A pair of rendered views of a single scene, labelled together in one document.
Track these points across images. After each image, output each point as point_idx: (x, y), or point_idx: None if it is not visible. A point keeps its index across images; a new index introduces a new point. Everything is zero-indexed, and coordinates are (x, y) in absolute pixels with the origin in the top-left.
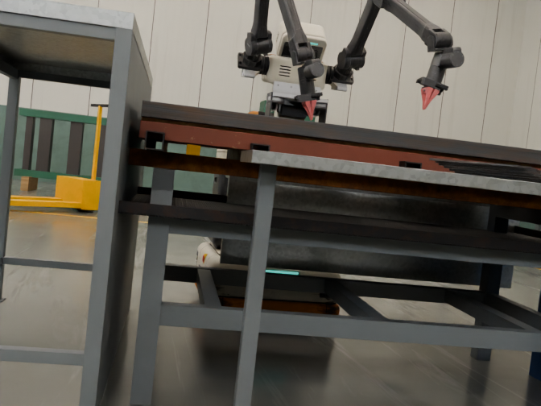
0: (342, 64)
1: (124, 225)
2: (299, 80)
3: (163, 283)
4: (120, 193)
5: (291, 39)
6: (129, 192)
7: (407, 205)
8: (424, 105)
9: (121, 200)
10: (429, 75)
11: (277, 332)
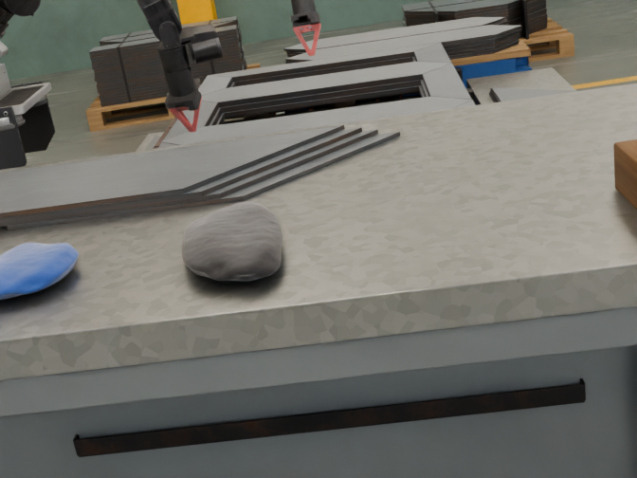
0: (28, 8)
1: (410, 448)
2: (174, 71)
3: None
4: (574, 369)
5: (156, 0)
6: (358, 402)
7: None
8: (315, 50)
9: (526, 386)
10: (308, 6)
11: None
